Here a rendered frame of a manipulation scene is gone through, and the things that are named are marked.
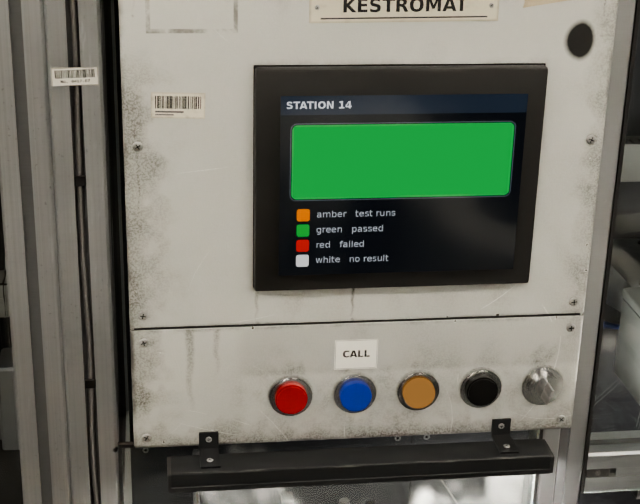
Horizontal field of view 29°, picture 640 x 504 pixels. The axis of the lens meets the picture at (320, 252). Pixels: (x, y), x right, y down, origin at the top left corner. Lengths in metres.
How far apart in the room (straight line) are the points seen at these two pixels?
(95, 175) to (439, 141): 0.29
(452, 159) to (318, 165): 0.12
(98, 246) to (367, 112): 0.26
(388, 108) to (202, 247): 0.20
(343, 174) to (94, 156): 0.21
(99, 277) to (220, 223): 0.12
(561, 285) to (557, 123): 0.16
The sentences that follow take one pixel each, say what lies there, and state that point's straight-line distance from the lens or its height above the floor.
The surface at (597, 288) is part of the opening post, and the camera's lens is 1.20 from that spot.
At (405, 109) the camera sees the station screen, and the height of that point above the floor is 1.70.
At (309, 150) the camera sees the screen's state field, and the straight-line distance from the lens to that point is 1.05.
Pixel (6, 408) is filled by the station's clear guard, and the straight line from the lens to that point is 1.21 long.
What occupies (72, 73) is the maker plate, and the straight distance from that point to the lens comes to 1.06.
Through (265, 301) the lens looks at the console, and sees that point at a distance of 1.12.
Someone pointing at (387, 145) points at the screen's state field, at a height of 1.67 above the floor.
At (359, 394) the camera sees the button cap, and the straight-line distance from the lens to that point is 1.17.
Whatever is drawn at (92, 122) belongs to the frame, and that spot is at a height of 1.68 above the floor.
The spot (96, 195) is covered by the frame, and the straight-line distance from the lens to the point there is 1.09.
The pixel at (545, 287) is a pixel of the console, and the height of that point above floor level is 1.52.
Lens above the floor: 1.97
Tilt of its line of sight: 22 degrees down
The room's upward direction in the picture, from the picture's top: 1 degrees clockwise
